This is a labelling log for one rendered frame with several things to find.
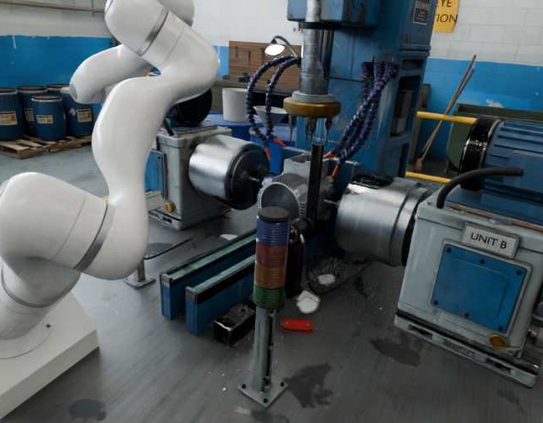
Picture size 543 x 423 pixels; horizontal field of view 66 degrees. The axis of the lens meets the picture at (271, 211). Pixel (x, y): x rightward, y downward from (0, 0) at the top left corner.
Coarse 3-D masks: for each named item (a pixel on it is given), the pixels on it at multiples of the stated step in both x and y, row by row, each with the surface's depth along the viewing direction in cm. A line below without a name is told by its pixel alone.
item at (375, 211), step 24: (360, 192) 115; (384, 192) 112; (408, 192) 110; (432, 192) 118; (360, 216) 113; (384, 216) 109; (408, 216) 107; (360, 240) 115; (384, 240) 110; (408, 240) 112
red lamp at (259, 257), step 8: (256, 240) 78; (288, 240) 77; (256, 248) 78; (264, 248) 75; (272, 248) 75; (280, 248) 75; (256, 256) 78; (264, 256) 76; (272, 256) 76; (280, 256) 76; (264, 264) 76; (272, 264) 76; (280, 264) 77
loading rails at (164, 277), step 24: (240, 240) 131; (312, 240) 141; (192, 264) 115; (216, 264) 120; (240, 264) 117; (312, 264) 142; (168, 288) 108; (192, 288) 105; (216, 288) 106; (240, 288) 115; (168, 312) 111; (192, 312) 104; (216, 312) 109
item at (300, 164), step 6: (300, 156) 143; (306, 156) 143; (288, 162) 135; (294, 162) 134; (300, 162) 144; (306, 162) 138; (324, 162) 137; (288, 168) 136; (294, 168) 134; (300, 168) 133; (306, 168) 131; (324, 168) 138; (300, 174) 133; (306, 174) 132; (324, 174) 139; (306, 180) 133; (324, 180) 140
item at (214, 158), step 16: (208, 144) 149; (224, 144) 146; (240, 144) 144; (256, 144) 148; (192, 160) 151; (208, 160) 145; (224, 160) 142; (240, 160) 143; (256, 160) 150; (192, 176) 150; (208, 176) 145; (224, 176) 141; (240, 176) 144; (256, 176) 153; (208, 192) 149; (224, 192) 143; (240, 192) 148; (256, 192) 155; (240, 208) 151
